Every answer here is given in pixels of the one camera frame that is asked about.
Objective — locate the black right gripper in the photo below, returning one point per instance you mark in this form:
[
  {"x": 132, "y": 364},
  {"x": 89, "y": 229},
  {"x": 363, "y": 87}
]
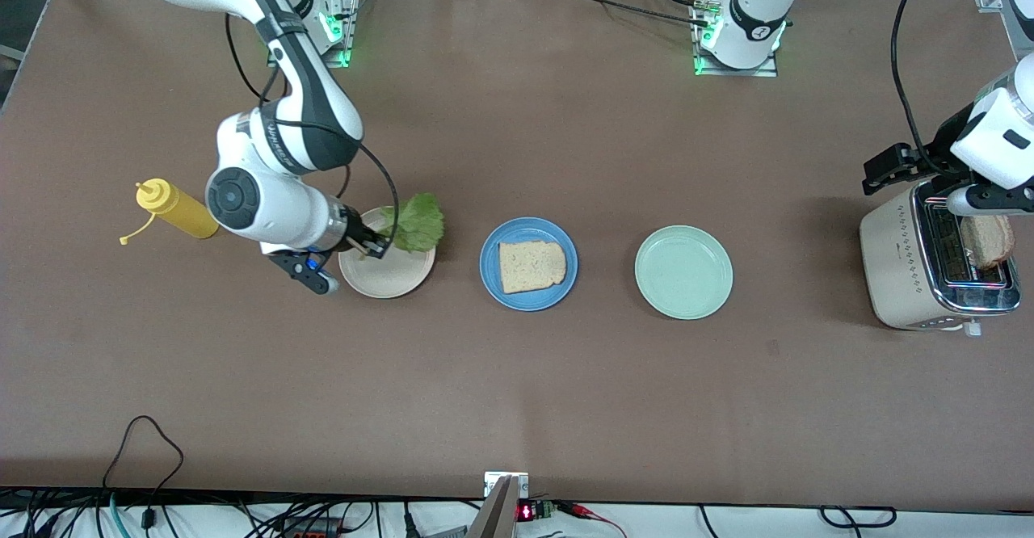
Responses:
[{"x": 354, "y": 231}]

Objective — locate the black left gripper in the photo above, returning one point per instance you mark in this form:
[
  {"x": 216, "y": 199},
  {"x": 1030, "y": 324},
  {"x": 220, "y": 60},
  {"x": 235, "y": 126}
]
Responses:
[{"x": 942, "y": 144}]

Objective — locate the green lettuce leaf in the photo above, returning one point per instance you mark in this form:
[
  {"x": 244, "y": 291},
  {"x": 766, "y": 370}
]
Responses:
[{"x": 420, "y": 223}]

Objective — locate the brown bread slice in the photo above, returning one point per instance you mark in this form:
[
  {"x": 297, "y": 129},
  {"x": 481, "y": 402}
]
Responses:
[
  {"x": 989, "y": 241},
  {"x": 529, "y": 267}
]

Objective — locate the yellow mustard squeeze bottle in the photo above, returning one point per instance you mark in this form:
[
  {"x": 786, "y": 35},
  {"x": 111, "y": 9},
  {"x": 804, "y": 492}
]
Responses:
[{"x": 182, "y": 213}]

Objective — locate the beige plate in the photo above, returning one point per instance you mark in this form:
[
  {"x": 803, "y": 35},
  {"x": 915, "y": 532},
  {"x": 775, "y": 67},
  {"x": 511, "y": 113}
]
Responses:
[{"x": 388, "y": 278}]

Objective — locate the blue plate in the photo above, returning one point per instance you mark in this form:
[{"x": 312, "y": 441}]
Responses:
[{"x": 490, "y": 263}]

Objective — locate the light green plate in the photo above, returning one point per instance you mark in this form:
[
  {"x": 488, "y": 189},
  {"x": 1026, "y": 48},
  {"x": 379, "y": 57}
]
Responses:
[{"x": 683, "y": 273}]

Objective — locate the cream and chrome toaster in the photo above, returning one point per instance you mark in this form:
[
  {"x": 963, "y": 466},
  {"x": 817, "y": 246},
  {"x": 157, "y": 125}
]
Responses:
[{"x": 897, "y": 263}]

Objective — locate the aluminium profile bar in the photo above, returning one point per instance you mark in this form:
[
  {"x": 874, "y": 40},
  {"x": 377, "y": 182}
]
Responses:
[{"x": 497, "y": 514}]

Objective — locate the red LED display module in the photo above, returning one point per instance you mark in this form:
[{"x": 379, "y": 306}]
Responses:
[{"x": 527, "y": 511}]

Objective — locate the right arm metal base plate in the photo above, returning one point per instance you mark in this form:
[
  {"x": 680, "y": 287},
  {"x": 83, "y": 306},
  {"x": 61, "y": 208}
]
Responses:
[{"x": 349, "y": 45}]

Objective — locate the small metal edge bracket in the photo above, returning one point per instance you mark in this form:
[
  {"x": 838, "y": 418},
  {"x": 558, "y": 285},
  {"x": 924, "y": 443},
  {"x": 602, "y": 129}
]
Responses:
[{"x": 491, "y": 480}]

